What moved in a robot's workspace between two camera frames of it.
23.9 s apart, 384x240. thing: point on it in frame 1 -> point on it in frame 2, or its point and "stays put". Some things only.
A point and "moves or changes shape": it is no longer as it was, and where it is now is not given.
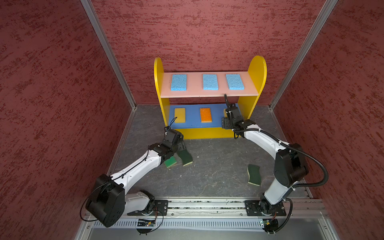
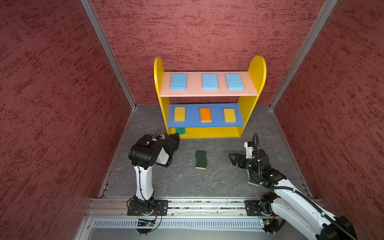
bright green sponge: x=170 y=161 moves or changes shape
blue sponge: x=178 y=82 stays put
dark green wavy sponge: x=186 y=158 -> x=201 y=159
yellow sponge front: x=180 y=113 stays put
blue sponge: x=210 y=82 stays put
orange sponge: x=206 y=115 stays put
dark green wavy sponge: x=254 y=171 stays put
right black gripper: x=225 y=123 -> x=242 y=157
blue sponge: x=234 y=82 stays put
